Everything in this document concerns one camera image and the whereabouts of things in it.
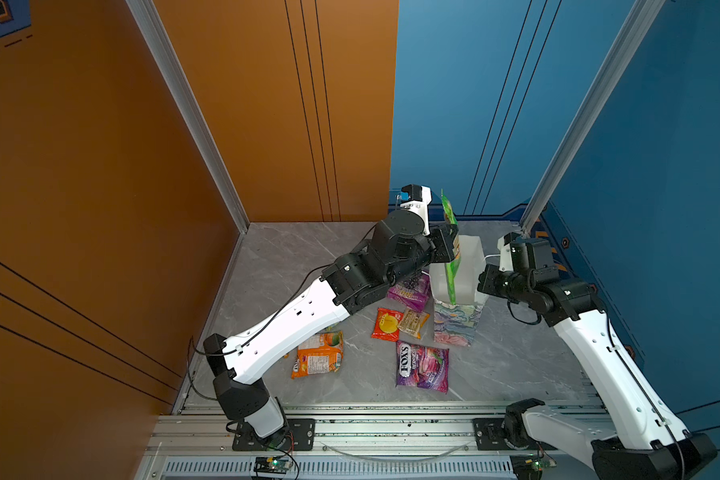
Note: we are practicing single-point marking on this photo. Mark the right aluminium corner post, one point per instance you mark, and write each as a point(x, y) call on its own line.
point(629, 38)

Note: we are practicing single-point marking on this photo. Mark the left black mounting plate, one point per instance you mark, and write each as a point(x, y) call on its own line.
point(297, 435)

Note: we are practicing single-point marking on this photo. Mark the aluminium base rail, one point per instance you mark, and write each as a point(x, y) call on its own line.
point(430, 440)

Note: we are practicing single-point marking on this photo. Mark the purple Fox's candy bag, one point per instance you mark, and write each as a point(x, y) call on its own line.
point(422, 367)

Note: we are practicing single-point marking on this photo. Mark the red yellow snack packet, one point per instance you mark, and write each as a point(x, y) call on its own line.
point(387, 324)

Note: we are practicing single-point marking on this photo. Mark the floral paper gift bag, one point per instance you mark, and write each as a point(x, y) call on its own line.
point(458, 305)

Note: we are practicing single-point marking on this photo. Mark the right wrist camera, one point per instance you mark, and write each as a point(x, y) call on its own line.
point(520, 254)

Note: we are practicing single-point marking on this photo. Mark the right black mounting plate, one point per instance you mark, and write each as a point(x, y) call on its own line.
point(490, 435)

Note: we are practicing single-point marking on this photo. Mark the left aluminium corner post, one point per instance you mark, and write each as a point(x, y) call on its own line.
point(153, 31)

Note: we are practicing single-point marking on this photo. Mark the black mounting plate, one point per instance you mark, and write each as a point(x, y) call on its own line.
point(490, 435)
point(297, 435)

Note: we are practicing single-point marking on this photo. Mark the purple grape snack bag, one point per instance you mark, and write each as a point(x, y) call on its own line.
point(413, 292)

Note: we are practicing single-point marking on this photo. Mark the tan cracker packet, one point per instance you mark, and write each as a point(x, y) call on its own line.
point(412, 322)

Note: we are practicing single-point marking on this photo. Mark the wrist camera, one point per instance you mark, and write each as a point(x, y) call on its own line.
point(416, 199)
point(520, 254)

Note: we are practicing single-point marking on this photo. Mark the right circuit board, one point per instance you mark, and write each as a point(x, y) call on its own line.
point(531, 467)

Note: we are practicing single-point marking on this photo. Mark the aluminium corner post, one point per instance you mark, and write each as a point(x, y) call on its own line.
point(153, 31)
point(629, 38)

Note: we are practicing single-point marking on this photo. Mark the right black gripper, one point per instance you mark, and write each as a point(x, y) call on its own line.
point(485, 279)

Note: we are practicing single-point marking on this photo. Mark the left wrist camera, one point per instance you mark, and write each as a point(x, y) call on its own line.
point(416, 199)

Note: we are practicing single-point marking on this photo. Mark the green Lays chips bag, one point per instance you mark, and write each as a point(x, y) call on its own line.
point(454, 258)

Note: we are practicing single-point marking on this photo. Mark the orange white snack bag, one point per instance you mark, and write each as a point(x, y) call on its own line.
point(320, 354)

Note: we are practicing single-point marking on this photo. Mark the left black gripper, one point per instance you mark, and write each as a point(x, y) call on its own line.
point(439, 243)

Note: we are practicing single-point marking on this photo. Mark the left green circuit board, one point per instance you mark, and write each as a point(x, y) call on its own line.
point(273, 467)

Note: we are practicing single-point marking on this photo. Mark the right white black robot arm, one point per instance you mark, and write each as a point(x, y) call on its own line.
point(647, 440)

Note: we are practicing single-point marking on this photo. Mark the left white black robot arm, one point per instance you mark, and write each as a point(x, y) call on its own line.
point(328, 295)

